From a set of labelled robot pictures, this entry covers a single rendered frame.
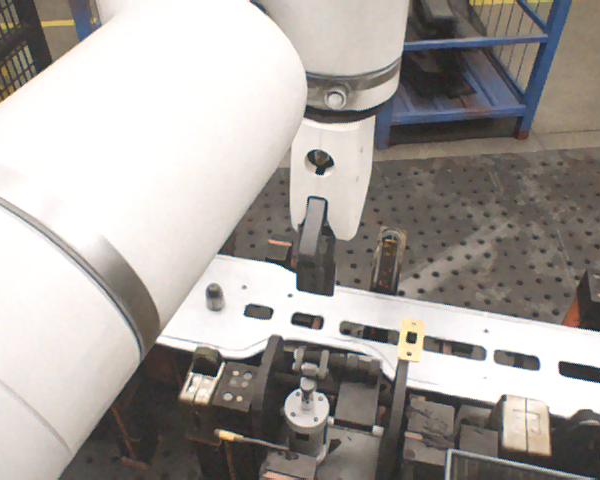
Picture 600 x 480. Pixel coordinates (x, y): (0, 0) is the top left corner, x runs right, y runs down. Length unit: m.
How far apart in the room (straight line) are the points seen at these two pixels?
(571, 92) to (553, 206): 2.08
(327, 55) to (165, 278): 0.21
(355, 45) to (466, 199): 1.42
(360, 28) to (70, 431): 0.27
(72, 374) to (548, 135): 3.32
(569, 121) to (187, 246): 3.43
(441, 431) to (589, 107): 3.06
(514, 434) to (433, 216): 0.92
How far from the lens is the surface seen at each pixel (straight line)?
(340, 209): 0.42
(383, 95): 0.39
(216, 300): 1.03
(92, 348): 0.17
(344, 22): 0.35
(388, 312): 1.05
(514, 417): 0.89
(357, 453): 0.94
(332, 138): 0.39
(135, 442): 1.16
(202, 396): 0.87
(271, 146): 0.23
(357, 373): 0.78
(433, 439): 0.84
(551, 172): 1.95
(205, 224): 0.20
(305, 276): 0.47
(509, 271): 1.59
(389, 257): 1.06
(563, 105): 3.71
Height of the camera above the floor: 1.82
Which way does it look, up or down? 46 degrees down
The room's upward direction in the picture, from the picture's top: straight up
